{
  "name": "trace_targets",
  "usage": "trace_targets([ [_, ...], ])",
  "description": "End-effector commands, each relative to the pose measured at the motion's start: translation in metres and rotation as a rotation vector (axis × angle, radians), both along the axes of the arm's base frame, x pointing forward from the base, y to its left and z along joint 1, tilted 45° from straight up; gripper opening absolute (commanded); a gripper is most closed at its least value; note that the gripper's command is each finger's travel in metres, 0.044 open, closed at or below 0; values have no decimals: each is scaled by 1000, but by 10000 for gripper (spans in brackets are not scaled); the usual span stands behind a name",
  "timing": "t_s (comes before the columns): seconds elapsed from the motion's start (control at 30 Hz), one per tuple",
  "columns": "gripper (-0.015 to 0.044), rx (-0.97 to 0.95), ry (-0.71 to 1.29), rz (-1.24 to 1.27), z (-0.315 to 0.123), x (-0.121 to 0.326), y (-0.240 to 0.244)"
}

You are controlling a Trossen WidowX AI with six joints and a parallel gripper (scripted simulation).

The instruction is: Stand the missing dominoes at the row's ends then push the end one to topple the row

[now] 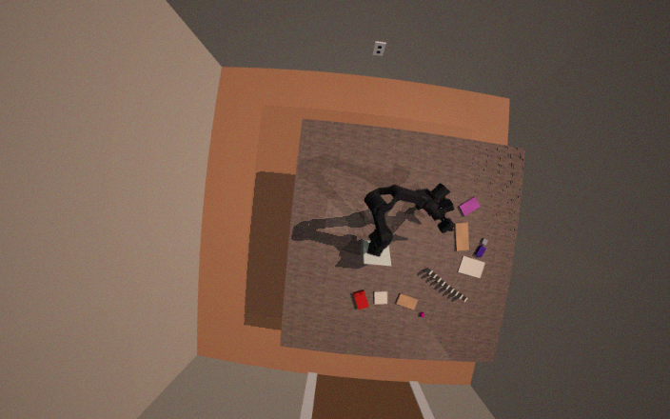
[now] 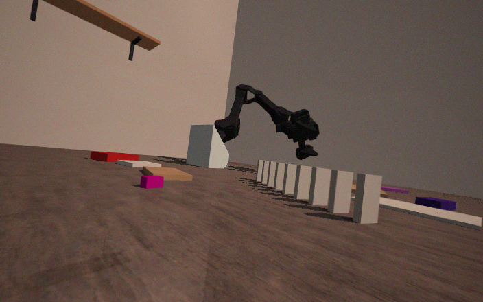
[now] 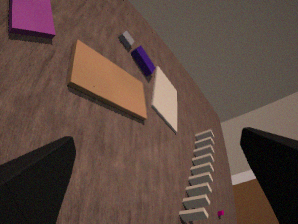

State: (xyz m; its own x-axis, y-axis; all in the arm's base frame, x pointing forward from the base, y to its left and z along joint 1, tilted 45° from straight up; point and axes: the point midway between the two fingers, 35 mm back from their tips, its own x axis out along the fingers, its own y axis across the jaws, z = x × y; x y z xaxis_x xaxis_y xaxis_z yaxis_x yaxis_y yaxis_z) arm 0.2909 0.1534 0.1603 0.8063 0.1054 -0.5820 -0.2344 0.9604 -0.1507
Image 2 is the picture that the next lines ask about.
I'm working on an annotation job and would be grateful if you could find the red flat block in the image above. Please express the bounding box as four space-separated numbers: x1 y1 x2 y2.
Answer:
91 151 139 162

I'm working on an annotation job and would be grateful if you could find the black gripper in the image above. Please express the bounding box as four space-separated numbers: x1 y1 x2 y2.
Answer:
286 109 318 160

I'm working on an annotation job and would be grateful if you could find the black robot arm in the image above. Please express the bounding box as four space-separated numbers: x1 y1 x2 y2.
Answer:
214 84 320 143

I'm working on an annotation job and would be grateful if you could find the purple flat rectangular block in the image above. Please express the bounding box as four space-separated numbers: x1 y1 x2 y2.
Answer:
381 186 409 194

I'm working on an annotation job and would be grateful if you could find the magenta block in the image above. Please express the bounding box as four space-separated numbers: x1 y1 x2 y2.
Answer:
141 176 164 189

